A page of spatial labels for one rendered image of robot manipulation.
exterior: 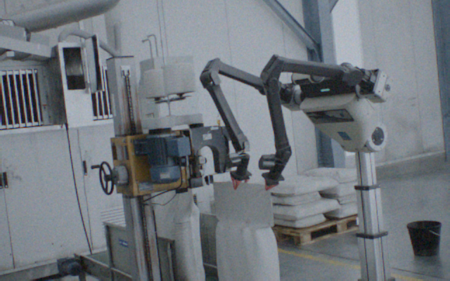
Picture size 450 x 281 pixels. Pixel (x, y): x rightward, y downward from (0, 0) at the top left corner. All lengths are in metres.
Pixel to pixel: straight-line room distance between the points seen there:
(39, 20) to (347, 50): 5.59
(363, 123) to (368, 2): 7.52
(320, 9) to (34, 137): 4.96
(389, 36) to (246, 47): 3.09
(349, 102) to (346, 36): 7.01
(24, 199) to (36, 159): 0.39
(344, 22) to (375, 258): 7.02
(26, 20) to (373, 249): 3.81
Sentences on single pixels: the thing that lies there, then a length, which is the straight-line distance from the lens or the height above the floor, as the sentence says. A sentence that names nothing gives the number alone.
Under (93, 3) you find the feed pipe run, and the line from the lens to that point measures 5.55.
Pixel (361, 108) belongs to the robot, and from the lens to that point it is 2.82.
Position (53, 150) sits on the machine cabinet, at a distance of 5.71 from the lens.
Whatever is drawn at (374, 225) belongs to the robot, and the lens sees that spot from 3.10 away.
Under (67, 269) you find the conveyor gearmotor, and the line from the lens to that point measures 4.62.
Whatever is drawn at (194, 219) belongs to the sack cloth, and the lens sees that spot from 3.49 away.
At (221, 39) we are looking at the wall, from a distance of 8.21.
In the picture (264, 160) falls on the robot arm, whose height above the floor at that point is 1.17.
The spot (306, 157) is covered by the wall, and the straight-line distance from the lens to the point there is 9.00.
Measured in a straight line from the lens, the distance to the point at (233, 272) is 3.03.
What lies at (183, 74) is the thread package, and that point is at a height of 1.62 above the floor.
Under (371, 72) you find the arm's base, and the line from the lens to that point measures 2.68.
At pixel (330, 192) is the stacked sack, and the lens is 6.25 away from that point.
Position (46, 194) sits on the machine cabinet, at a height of 0.83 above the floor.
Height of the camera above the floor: 1.40
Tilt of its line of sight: 3 degrees down
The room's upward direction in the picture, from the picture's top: 6 degrees counter-clockwise
